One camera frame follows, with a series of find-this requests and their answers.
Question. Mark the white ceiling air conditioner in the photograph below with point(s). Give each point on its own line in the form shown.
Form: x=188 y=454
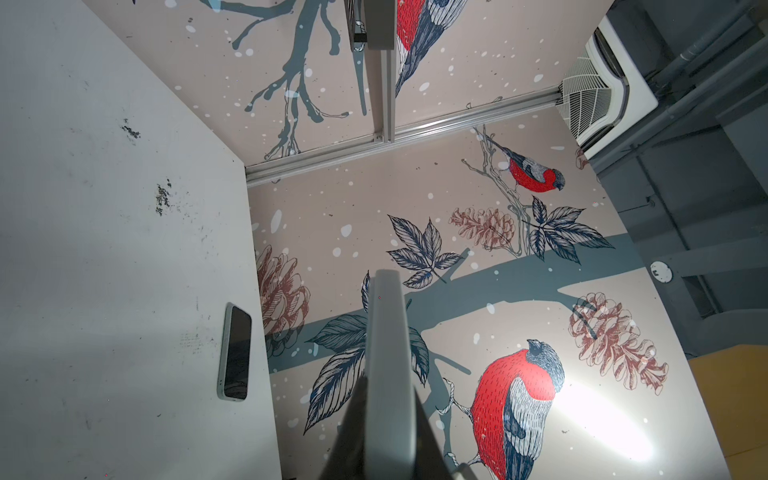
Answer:
x=603 y=94

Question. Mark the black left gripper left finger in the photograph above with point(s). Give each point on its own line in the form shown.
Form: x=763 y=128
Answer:
x=347 y=457

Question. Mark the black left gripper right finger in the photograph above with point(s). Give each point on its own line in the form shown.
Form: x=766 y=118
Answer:
x=429 y=462

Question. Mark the phone right side black screen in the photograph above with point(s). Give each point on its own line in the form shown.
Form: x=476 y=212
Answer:
x=233 y=374

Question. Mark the pale green phone case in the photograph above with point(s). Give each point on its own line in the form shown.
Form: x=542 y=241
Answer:
x=390 y=417

